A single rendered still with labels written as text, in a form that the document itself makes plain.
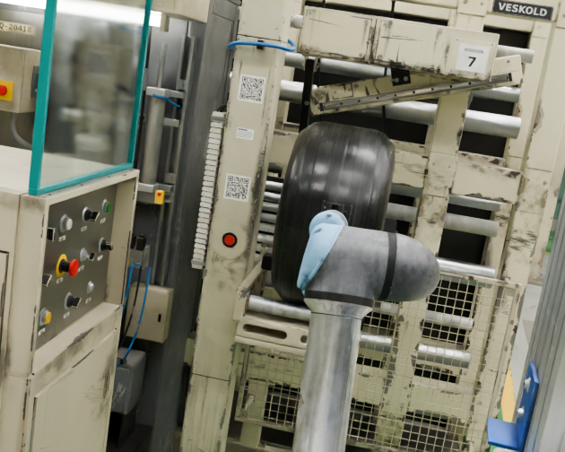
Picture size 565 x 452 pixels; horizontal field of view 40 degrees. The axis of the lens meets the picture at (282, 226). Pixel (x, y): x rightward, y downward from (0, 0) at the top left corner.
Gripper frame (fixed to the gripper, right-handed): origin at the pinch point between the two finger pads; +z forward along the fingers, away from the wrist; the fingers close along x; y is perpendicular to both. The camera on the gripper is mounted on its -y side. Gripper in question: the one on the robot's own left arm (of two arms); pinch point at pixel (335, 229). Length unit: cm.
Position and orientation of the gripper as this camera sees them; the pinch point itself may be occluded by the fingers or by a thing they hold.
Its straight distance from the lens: 200.5
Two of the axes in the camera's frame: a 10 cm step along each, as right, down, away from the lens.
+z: 1.3, -0.6, 9.9
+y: 1.7, -9.8, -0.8
